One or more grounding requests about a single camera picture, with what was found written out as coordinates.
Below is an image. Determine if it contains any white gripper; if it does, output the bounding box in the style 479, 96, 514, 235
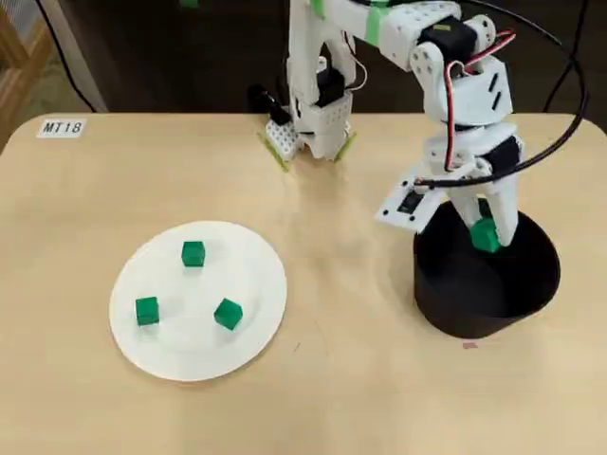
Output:
424, 123, 525, 247

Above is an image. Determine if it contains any green cube block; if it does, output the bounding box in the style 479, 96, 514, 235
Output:
470, 217, 500, 253
180, 240, 209, 269
212, 297, 245, 332
134, 296, 160, 328

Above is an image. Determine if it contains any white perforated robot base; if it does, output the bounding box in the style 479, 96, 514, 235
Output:
265, 118, 356, 162

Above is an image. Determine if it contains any black round pot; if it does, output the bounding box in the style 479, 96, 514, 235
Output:
412, 198, 562, 340

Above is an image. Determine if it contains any white round plate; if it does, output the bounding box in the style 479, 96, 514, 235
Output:
108, 219, 289, 383

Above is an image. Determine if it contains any light green tape strip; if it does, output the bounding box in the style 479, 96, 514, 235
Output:
333, 131, 358, 163
257, 131, 291, 174

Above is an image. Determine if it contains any white MT18 label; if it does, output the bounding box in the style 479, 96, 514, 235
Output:
36, 118, 88, 139

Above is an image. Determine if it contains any wooden framed partition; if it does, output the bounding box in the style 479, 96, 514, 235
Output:
0, 0, 53, 157

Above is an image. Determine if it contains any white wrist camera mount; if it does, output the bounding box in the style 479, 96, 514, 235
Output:
373, 163, 447, 234

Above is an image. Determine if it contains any red black servo wire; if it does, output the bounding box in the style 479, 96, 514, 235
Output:
443, 28, 518, 172

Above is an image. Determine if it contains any red white servo wire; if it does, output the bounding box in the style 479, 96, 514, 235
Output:
343, 32, 370, 94

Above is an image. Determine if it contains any thin black cable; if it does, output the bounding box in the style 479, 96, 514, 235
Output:
38, 0, 95, 108
544, 0, 589, 114

